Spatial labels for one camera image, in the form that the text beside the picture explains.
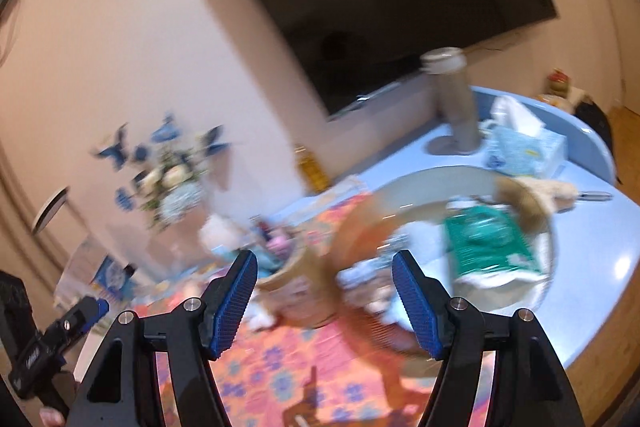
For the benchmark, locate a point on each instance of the yellow glass bottle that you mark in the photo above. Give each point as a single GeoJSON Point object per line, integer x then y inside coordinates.
{"type": "Point", "coordinates": [310, 167]}

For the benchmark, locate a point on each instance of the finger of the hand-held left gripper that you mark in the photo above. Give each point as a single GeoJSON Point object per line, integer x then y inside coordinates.
{"type": "Point", "coordinates": [82, 314]}

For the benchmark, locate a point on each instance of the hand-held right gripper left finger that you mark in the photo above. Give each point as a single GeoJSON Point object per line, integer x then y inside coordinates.
{"type": "Point", "coordinates": [235, 302]}

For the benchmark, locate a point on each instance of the pink soft toy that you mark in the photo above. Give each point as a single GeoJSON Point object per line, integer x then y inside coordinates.
{"type": "Point", "coordinates": [277, 239]}

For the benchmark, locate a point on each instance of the green plastic packet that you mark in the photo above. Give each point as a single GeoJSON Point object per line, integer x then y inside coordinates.
{"type": "Point", "coordinates": [480, 239]}

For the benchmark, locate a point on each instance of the large round wooden basket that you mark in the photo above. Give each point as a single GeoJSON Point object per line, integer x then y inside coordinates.
{"type": "Point", "coordinates": [360, 217]}

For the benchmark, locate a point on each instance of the brown plush toy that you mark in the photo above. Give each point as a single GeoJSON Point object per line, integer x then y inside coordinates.
{"type": "Point", "coordinates": [525, 202]}

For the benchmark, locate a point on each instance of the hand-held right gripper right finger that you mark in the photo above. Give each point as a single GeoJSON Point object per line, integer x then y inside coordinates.
{"type": "Point", "coordinates": [417, 302]}

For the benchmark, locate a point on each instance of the black bag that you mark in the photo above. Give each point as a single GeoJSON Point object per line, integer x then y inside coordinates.
{"type": "Point", "coordinates": [595, 119]}

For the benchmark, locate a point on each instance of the person's left hand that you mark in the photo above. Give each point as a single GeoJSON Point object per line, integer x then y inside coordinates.
{"type": "Point", "coordinates": [52, 416]}

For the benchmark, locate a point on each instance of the black television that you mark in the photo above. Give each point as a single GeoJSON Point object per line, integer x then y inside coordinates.
{"type": "Point", "coordinates": [375, 7]}

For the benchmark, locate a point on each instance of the colourful jar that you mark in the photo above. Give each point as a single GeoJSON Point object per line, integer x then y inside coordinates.
{"type": "Point", "coordinates": [557, 82]}

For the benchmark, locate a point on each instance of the beige thermos bottle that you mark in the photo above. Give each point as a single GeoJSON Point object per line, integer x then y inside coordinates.
{"type": "Point", "coordinates": [457, 107]}

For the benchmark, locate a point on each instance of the light blue tissue box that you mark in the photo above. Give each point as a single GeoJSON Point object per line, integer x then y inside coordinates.
{"type": "Point", "coordinates": [525, 147]}

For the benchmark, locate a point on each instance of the wooden bucket with white label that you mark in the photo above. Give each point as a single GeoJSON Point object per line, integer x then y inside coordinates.
{"type": "Point", "coordinates": [287, 272]}

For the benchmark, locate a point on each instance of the bunch of artificial flowers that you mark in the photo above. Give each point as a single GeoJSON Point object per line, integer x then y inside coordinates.
{"type": "Point", "coordinates": [170, 177]}

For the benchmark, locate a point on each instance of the floral woven cloth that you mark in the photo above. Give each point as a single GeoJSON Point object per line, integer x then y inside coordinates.
{"type": "Point", "coordinates": [275, 367]}

